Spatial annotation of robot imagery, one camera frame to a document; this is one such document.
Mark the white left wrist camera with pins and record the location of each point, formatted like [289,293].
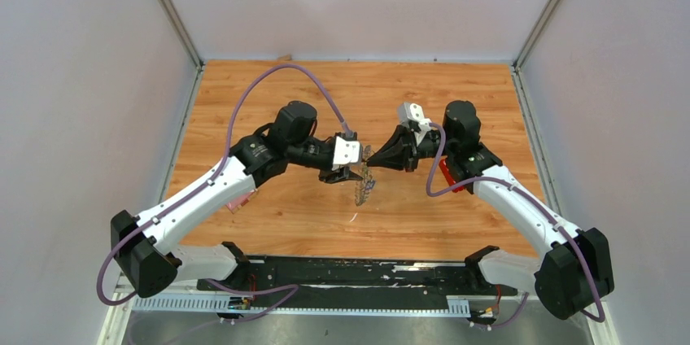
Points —
[346,152]

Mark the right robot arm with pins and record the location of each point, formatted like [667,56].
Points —
[572,271]

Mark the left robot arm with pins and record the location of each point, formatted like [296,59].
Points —
[147,245]

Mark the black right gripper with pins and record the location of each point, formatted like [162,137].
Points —
[399,152]

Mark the red playing card box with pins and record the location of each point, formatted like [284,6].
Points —
[239,202]

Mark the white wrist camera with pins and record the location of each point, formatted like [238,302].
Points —
[346,152]
[411,116]

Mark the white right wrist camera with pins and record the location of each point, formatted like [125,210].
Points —
[411,116]

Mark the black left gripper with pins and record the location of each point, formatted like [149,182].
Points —
[337,175]

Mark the white slotted cable duct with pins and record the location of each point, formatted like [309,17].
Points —
[315,302]

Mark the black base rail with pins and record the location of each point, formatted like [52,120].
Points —
[377,278]

